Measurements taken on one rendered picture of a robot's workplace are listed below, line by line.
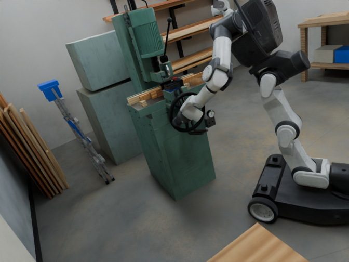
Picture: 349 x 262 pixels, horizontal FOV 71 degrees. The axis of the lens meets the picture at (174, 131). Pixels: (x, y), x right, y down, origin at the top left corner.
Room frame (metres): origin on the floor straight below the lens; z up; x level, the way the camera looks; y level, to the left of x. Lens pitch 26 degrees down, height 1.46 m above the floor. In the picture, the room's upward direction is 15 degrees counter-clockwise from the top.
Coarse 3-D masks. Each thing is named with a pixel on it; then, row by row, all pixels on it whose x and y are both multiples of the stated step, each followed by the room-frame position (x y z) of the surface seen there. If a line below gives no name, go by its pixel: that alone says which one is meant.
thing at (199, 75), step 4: (200, 72) 2.04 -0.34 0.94; (192, 76) 2.00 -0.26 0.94; (196, 76) 2.01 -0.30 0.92; (200, 76) 2.03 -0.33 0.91; (184, 80) 1.97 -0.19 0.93; (188, 80) 1.98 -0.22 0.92; (140, 96) 1.83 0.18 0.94; (144, 96) 1.83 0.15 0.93; (148, 96) 1.84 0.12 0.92; (140, 100) 1.82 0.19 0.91
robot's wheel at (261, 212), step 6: (252, 198) 1.29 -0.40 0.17; (258, 198) 1.26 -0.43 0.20; (264, 198) 1.24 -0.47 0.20; (252, 204) 1.25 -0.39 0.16; (258, 204) 1.23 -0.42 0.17; (264, 204) 1.20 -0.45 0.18; (270, 204) 1.19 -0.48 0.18; (252, 210) 1.27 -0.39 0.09; (258, 210) 1.25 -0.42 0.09; (264, 210) 1.23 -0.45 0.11; (270, 210) 1.18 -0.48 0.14; (276, 210) 1.18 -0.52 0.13; (252, 216) 1.26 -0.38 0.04; (258, 216) 1.25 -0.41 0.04; (264, 216) 1.22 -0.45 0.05; (270, 216) 1.20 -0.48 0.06; (276, 216) 1.16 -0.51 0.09; (264, 222) 1.21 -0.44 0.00; (270, 222) 1.19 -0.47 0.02
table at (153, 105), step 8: (192, 88) 1.81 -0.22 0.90; (200, 88) 1.84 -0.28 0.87; (160, 96) 1.82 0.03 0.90; (136, 104) 1.78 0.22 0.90; (152, 104) 1.68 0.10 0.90; (160, 104) 1.71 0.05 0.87; (168, 104) 1.67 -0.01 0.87; (176, 104) 1.65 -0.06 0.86; (136, 112) 1.70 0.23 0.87; (144, 112) 1.66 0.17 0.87; (152, 112) 1.68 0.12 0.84
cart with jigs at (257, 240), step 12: (252, 228) 0.76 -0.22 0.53; (264, 228) 0.75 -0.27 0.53; (240, 240) 0.72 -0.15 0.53; (252, 240) 0.71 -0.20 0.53; (264, 240) 0.69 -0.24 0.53; (276, 240) 0.68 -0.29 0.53; (228, 252) 0.68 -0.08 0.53; (240, 252) 0.67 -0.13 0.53; (252, 252) 0.65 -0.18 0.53; (264, 252) 0.64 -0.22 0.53; (276, 252) 0.63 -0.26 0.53; (288, 252) 0.62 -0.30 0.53
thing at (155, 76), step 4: (152, 72) 1.93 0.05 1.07; (156, 72) 1.89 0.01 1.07; (160, 72) 1.86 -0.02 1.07; (164, 72) 1.87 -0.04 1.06; (152, 76) 1.93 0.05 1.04; (156, 76) 1.85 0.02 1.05; (160, 76) 1.85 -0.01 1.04; (152, 80) 1.95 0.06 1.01; (156, 80) 1.87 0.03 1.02; (160, 80) 1.85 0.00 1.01; (164, 80) 1.86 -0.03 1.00
